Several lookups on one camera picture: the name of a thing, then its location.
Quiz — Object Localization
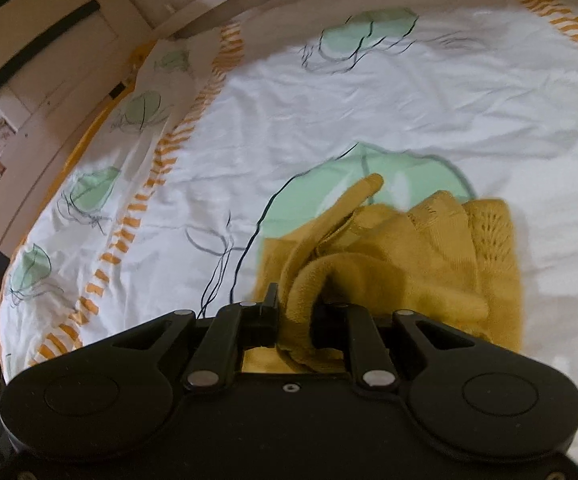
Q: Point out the white leaf-print blanket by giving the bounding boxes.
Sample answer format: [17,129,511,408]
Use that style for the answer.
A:
[0,0,578,463]

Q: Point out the yellow knit garment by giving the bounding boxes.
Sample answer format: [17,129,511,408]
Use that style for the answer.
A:
[243,174,524,375]

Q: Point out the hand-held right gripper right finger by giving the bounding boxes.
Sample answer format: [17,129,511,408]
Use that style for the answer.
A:
[313,302,476,392]

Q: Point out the yellow bed sheet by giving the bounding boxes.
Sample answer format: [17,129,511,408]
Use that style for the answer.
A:
[64,40,160,173]

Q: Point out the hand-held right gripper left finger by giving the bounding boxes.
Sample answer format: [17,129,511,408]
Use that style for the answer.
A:
[112,283,280,391]

